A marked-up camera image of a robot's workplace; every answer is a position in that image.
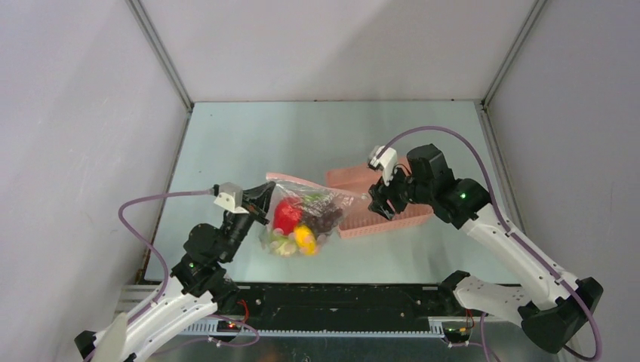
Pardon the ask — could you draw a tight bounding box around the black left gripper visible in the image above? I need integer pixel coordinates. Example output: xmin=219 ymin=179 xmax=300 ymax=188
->
xmin=220 ymin=179 xmax=275 ymax=262

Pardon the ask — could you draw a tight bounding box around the red bell pepper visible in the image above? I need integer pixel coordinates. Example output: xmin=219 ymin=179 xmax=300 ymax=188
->
xmin=273 ymin=197 xmax=303 ymax=236

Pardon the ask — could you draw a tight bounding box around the pink perforated plastic basket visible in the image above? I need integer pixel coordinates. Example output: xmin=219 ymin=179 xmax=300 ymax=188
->
xmin=325 ymin=158 xmax=435 ymax=240

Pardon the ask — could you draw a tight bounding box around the clear zip top bag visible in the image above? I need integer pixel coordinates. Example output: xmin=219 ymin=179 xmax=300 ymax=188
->
xmin=260 ymin=173 xmax=371 ymax=257

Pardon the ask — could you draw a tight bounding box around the green leafy lettuce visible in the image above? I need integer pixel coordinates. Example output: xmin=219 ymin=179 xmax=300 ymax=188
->
xmin=267 ymin=236 xmax=298 ymax=257

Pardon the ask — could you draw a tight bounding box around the dark purple grape bunch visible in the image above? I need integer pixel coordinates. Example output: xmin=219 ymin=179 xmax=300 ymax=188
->
xmin=300 ymin=201 xmax=343 ymax=235

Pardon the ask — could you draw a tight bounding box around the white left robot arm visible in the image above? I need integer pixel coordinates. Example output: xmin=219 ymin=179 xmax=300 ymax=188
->
xmin=74 ymin=182 xmax=276 ymax=361

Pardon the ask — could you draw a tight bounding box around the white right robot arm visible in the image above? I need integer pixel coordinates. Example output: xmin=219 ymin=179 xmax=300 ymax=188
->
xmin=368 ymin=144 xmax=603 ymax=354

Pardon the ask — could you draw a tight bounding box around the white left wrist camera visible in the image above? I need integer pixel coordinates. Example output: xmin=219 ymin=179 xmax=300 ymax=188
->
xmin=214 ymin=183 xmax=248 ymax=214

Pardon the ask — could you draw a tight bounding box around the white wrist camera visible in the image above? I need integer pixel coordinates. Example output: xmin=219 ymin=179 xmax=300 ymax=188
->
xmin=368 ymin=146 xmax=398 ymax=186
xmin=214 ymin=183 xmax=248 ymax=214

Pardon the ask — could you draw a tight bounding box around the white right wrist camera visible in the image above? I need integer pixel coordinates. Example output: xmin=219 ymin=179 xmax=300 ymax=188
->
xmin=368 ymin=146 xmax=398 ymax=186

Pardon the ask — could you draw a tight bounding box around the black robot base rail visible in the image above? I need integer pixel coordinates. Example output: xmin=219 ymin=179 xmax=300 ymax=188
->
xmin=185 ymin=283 xmax=482 ymax=336

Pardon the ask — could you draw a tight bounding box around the left aluminium frame post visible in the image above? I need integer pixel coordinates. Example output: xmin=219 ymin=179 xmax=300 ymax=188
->
xmin=126 ymin=0 xmax=194 ymax=113

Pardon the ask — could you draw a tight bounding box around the aluminium frame post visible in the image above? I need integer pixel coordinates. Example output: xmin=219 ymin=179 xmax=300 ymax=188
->
xmin=481 ymin=0 xmax=549 ymax=111
xmin=126 ymin=0 xmax=194 ymax=113

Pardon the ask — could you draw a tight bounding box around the right aluminium frame post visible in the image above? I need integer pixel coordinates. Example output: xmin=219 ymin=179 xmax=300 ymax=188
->
xmin=481 ymin=0 xmax=549 ymax=111

